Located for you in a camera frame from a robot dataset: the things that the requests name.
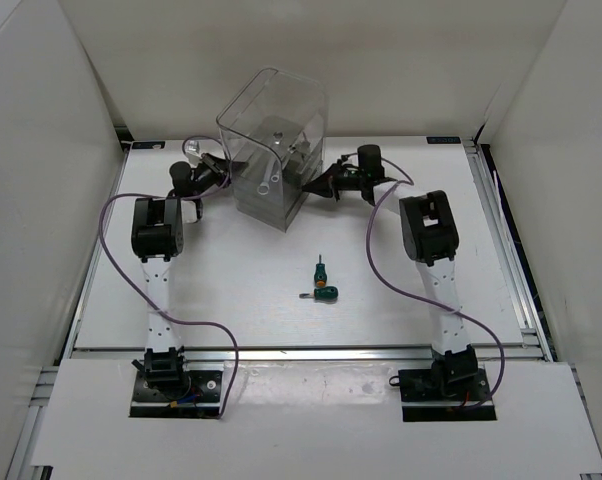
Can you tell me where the large silver ratchet wrench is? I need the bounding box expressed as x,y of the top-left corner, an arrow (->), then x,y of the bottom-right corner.
257,131 -> 284,196

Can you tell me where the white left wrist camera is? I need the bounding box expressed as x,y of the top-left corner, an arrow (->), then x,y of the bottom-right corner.
184,140 -> 201,156

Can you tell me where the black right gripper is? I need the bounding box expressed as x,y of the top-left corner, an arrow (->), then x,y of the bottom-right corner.
302,160 -> 366,202

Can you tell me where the clear plastic drawer organizer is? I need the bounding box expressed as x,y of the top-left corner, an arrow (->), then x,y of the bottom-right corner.
216,67 -> 328,232

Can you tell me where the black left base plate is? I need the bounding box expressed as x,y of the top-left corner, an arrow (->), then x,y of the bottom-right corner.
128,363 -> 230,420

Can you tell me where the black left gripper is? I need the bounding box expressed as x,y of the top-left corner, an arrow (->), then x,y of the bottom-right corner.
193,153 -> 250,197

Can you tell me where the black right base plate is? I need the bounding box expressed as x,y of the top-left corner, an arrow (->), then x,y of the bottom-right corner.
389,368 -> 497,423

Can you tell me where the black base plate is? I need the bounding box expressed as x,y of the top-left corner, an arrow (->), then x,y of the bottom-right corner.
128,363 -> 230,420
389,368 -> 497,423

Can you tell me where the green stubby flat screwdriver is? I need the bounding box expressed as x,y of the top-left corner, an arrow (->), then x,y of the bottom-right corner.
299,286 -> 339,302

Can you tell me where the aluminium frame rail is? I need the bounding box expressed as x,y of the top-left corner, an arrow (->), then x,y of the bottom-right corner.
70,343 -> 546,362

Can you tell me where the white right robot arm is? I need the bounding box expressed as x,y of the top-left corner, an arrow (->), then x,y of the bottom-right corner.
302,144 -> 479,400

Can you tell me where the small silver ratchet wrench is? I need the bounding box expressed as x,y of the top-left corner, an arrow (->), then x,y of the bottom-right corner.
267,134 -> 310,183

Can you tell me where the green stubby phillips screwdriver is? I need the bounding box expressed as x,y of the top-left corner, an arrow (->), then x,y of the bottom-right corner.
313,255 -> 327,288

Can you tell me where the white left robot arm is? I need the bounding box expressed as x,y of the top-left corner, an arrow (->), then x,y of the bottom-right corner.
131,153 -> 247,404

